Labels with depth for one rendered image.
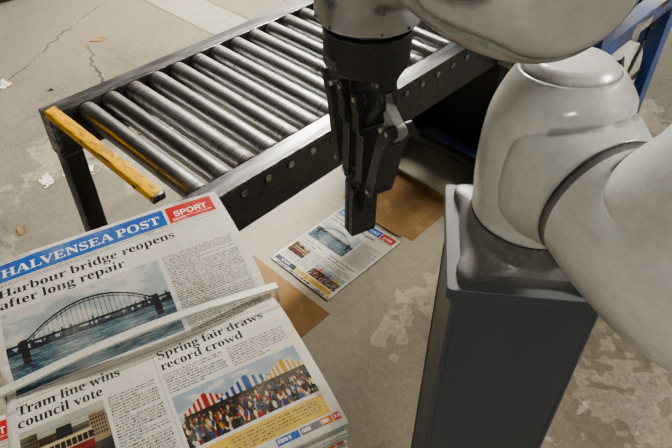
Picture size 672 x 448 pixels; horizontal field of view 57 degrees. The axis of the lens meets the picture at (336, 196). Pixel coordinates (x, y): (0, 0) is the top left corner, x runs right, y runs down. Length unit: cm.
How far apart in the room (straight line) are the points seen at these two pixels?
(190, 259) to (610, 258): 45
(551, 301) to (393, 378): 113
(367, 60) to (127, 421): 39
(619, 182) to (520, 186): 12
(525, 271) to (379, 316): 126
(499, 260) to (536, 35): 54
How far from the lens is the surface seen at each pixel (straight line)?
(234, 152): 134
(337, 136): 62
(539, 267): 81
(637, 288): 60
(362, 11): 48
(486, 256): 81
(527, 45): 30
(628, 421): 200
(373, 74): 52
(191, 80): 163
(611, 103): 69
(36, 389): 70
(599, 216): 63
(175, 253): 76
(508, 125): 70
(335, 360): 193
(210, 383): 65
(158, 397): 65
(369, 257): 219
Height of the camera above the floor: 160
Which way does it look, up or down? 41 degrees down
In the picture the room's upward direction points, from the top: straight up
